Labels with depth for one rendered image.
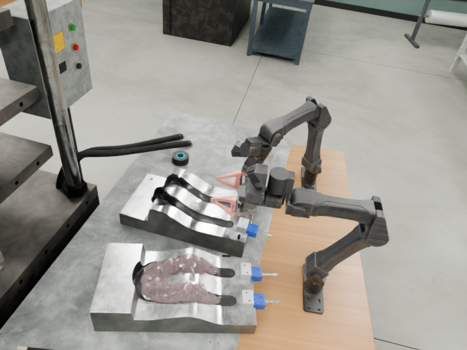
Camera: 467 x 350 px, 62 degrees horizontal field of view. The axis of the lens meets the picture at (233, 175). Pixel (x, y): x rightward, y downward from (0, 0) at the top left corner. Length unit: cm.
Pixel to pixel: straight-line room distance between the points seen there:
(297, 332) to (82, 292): 72
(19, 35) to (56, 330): 100
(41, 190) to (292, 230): 108
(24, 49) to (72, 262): 78
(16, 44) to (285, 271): 128
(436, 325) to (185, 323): 174
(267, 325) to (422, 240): 193
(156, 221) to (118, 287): 33
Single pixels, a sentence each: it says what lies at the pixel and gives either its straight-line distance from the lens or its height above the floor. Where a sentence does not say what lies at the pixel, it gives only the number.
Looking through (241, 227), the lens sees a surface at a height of 92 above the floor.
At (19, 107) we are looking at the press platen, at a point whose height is 126.
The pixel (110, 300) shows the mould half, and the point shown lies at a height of 91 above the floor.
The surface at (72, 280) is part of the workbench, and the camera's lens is 147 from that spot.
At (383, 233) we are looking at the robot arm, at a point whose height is 117.
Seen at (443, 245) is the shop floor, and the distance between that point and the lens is 315.
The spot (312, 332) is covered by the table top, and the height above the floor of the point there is 80.
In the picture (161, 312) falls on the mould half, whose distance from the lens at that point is 127.
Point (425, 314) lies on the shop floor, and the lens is 269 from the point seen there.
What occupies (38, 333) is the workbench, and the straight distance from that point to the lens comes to 140.
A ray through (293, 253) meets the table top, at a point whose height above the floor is 80.
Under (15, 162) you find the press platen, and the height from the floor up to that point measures 104.
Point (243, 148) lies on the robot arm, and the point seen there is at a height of 114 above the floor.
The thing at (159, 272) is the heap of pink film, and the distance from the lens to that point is 134.
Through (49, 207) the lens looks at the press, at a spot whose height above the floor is 79.
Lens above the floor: 198
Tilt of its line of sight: 40 degrees down
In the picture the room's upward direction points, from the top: 8 degrees clockwise
